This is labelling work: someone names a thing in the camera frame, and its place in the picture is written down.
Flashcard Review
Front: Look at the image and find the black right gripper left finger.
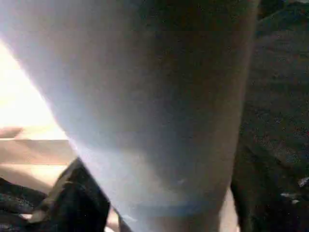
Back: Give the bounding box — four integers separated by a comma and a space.
24, 157, 112, 232

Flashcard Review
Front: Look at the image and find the white plastic table leg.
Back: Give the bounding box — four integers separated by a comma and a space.
0, 0, 261, 232

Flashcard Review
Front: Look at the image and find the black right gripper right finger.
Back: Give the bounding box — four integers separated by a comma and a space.
230, 137, 309, 232

